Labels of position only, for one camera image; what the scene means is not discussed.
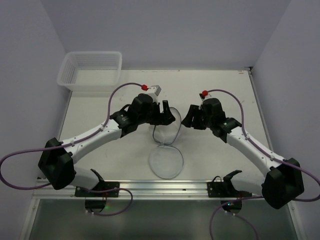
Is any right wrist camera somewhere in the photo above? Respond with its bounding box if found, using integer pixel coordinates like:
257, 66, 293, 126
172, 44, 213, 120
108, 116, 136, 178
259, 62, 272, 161
199, 90, 213, 105

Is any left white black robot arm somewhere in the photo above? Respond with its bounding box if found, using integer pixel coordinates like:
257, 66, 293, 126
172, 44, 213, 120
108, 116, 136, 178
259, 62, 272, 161
38, 93, 176, 193

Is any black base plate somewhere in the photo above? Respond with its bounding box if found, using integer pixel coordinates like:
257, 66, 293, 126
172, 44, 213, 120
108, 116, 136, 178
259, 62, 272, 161
206, 176, 252, 198
74, 181, 120, 198

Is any white plastic mesh basket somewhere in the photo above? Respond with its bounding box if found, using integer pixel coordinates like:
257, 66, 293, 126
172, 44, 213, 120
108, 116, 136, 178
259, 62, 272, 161
56, 51, 123, 92

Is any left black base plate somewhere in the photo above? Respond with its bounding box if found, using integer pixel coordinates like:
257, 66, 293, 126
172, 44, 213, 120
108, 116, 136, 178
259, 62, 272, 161
74, 181, 120, 198

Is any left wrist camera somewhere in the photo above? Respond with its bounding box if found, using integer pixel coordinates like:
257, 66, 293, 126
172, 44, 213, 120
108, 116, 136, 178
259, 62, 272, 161
141, 84, 162, 103

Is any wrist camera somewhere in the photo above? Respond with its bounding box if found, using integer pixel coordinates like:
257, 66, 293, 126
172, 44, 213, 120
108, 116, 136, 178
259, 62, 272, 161
141, 84, 162, 103
199, 90, 213, 105

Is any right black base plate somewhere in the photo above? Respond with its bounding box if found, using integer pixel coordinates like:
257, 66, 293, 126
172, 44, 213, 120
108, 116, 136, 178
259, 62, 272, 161
206, 176, 252, 198

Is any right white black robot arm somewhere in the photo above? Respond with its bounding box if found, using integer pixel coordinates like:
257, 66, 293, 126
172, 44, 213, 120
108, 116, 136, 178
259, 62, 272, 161
181, 98, 305, 209

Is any aluminium mounting rail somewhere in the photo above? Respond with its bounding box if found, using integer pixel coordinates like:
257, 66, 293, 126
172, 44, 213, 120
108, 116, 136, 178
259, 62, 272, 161
31, 177, 293, 200

